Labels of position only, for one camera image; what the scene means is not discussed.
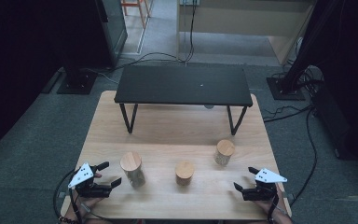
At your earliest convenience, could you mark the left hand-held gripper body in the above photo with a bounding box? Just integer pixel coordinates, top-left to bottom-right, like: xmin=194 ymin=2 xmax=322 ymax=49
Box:
xmin=67 ymin=162 xmax=113 ymax=199

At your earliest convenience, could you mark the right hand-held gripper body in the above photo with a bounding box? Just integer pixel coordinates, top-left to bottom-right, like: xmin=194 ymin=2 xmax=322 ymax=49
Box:
xmin=241 ymin=168 xmax=288 ymax=202

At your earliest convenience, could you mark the tall glass jar wooden lid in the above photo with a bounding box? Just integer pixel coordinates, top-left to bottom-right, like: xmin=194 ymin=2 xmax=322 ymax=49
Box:
xmin=119 ymin=150 xmax=147 ymax=189

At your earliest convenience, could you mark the glass jar of white beans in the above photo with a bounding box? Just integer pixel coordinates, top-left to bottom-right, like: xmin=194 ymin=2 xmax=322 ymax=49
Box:
xmin=213 ymin=139 xmax=236 ymax=166

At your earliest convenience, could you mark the glass jar of red chilies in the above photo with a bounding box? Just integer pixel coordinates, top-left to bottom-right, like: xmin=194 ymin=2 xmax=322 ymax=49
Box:
xmin=174 ymin=160 xmax=196 ymax=187

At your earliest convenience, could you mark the black metal shelf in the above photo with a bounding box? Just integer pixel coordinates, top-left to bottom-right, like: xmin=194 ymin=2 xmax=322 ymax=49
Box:
xmin=114 ymin=64 xmax=254 ymax=136

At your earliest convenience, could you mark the person's right hand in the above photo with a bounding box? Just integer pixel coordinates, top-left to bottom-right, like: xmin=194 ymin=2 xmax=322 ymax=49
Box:
xmin=251 ymin=186 xmax=289 ymax=217

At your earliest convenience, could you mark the person's left hand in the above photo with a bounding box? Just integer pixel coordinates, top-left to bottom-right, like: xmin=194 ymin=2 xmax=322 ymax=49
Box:
xmin=72 ymin=195 xmax=105 ymax=212

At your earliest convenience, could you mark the black equipment box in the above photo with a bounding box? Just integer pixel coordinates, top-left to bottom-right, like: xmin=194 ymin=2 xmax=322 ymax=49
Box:
xmin=311 ymin=87 xmax=352 ymax=160

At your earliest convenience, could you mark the large dark monitor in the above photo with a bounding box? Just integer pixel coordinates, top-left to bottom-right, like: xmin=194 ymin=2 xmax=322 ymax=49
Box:
xmin=93 ymin=0 xmax=129 ymax=69

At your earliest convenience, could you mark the black metal stand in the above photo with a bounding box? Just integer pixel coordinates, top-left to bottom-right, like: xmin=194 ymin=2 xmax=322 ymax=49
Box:
xmin=266 ymin=0 xmax=334 ymax=101

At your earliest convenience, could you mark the dark curtain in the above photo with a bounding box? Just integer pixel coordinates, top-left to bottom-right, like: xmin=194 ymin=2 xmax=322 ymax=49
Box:
xmin=0 ymin=0 xmax=96 ymax=162
xmin=310 ymin=0 xmax=358 ymax=175

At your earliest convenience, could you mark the light wooden desk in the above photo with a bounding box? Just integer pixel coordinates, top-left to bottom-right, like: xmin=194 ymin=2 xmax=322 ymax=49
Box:
xmin=176 ymin=0 xmax=316 ymax=65

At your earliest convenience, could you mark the orange wooden stool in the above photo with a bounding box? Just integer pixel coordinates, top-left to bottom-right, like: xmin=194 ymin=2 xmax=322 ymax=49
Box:
xmin=120 ymin=0 xmax=152 ymax=29

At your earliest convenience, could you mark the right hand-held gripper cable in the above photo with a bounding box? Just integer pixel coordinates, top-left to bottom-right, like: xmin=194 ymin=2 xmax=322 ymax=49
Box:
xmin=267 ymin=195 xmax=281 ymax=224

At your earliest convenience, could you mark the hand-held gripper cable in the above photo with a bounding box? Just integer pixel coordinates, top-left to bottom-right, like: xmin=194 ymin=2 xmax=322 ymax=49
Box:
xmin=267 ymin=195 xmax=281 ymax=224
xmin=53 ymin=167 xmax=85 ymax=224

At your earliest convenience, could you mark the left hand-held gripper cable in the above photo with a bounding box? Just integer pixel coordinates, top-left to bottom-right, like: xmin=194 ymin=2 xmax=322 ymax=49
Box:
xmin=53 ymin=167 xmax=85 ymax=224

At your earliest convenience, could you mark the dark bead bracelet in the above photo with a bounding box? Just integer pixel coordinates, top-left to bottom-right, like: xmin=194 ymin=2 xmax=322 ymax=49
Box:
xmin=58 ymin=216 xmax=80 ymax=224

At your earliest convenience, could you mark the long black floor cable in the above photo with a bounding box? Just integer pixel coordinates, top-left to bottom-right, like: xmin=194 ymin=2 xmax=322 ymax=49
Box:
xmin=290 ymin=106 xmax=320 ymax=208

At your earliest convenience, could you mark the short black floor cable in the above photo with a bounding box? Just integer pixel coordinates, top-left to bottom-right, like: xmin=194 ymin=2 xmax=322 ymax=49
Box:
xmin=262 ymin=104 xmax=313 ymax=124

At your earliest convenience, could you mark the black stand base plate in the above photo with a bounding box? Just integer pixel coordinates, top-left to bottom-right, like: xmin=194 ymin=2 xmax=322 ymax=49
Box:
xmin=56 ymin=66 xmax=99 ymax=95

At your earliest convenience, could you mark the black power cable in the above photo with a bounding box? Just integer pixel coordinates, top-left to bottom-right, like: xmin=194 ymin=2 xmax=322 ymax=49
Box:
xmin=99 ymin=3 xmax=199 ymax=76

